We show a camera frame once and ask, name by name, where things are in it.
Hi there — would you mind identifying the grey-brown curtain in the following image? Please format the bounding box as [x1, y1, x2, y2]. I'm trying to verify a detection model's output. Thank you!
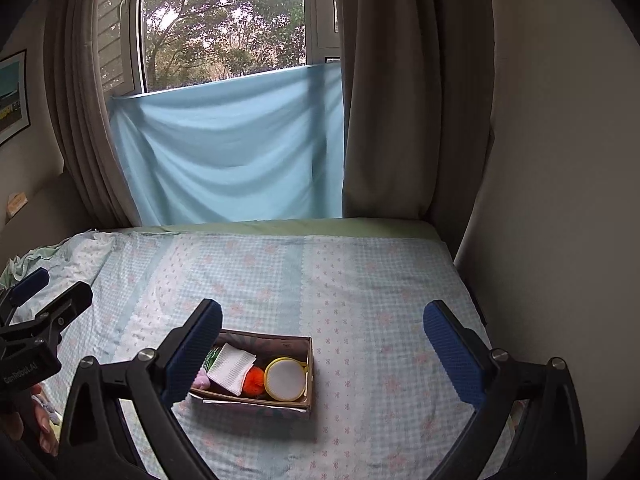
[44, 0, 143, 228]
[335, 0, 493, 261]

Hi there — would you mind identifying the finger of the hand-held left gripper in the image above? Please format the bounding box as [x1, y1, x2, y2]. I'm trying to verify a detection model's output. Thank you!
[0, 281, 94, 356]
[0, 267, 51, 322]

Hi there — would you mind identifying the light blue hanging cloth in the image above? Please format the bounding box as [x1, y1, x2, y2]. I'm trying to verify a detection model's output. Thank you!
[107, 62, 346, 226]

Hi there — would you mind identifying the green bed sheet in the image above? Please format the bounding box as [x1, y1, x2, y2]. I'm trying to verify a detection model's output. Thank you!
[0, 217, 451, 286]

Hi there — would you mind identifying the yellow-rimmed round puff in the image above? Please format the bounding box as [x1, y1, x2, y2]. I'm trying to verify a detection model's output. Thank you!
[263, 356, 307, 402]

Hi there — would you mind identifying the person's left hand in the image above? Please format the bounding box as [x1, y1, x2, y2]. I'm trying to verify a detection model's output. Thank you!
[30, 384, 64, 455]

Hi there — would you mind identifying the orange fluffy pompom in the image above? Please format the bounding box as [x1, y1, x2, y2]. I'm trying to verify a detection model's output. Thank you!
[242, 366, 267, 398]

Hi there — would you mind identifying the white-framed window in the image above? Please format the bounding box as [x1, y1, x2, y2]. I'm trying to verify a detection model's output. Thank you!
[97, 0, 346, 98]

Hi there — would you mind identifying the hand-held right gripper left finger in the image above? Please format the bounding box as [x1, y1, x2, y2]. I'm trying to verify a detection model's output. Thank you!
[57, 298, 223, 480]

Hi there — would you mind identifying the brown cardboard box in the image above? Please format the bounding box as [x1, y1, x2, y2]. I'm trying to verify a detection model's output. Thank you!
[189, 329, 315, 420]

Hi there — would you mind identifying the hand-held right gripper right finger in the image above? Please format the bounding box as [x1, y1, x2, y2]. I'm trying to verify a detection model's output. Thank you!
[422, 300, 588, 480]

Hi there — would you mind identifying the white woven pad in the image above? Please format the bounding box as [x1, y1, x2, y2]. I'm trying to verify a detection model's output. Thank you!
[206, 343, 257, 395]

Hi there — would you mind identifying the framed wall poster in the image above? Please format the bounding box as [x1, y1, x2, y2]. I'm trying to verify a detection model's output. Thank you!
[0, 49, 31, 147]

